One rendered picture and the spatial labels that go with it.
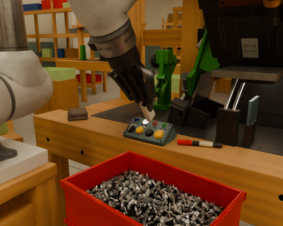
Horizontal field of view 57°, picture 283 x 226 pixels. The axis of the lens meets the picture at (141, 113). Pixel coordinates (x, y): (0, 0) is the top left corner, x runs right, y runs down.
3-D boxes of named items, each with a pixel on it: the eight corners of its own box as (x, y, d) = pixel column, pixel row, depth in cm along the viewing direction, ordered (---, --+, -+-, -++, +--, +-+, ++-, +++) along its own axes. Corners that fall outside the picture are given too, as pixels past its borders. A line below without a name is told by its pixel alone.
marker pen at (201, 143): (221, 146, 78) (222, 141, 77) (221, 149, 76) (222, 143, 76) (177, 143, 81) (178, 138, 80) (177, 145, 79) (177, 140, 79)
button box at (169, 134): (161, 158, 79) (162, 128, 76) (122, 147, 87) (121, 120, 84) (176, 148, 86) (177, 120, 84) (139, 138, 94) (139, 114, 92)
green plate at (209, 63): (210, 89, 89) (232, 25, 81) (189, 81, 93) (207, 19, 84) (221, 84, 98) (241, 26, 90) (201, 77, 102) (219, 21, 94)
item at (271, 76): (276, 86, 62) (277, 73, 61) (210, 81, 70) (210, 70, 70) (292, 72, 93) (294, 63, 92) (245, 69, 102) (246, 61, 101)
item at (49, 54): (93, 95, 627) (88, -8, 568) (25, 86, 744) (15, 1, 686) (107, 91, 672) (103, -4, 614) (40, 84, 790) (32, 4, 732)
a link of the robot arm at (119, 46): (114, 37, 50) (126, 62, 54) (136, 12, 54) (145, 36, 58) (81, 38, 55) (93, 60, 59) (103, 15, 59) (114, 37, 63)
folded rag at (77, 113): (88, 119, 105) (88, 112, 105) (68, 121, 103) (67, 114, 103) (86, 113, 115) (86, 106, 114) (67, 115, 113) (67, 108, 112)
